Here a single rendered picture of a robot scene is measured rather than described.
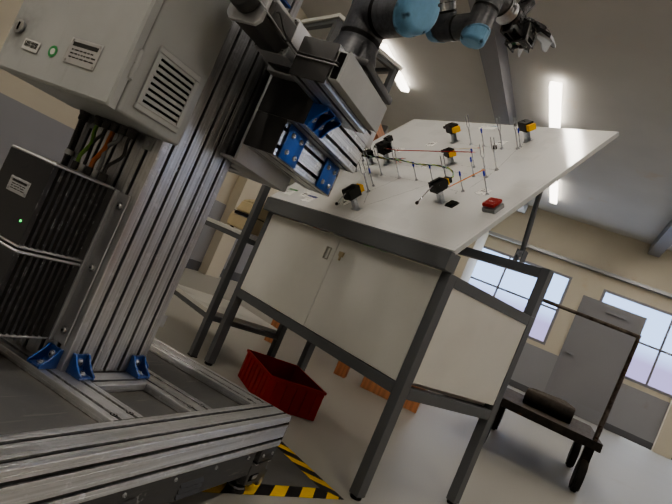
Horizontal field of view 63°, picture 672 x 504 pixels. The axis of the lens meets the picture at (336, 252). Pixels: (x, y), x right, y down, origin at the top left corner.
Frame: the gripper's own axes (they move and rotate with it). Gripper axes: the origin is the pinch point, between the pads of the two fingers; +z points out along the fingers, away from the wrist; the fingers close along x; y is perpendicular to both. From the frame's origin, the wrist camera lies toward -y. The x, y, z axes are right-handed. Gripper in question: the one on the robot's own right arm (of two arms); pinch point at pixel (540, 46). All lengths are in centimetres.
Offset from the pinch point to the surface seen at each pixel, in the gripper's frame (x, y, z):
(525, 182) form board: -15, 32, 36
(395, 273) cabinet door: -37, 80, 7
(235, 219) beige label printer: -156, 67, 7
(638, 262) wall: -306, -195, 936
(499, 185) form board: -24, 34, 33
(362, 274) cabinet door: -53, 83, 7
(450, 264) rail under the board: -13, 75, 4
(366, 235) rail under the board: -54, 69, 3
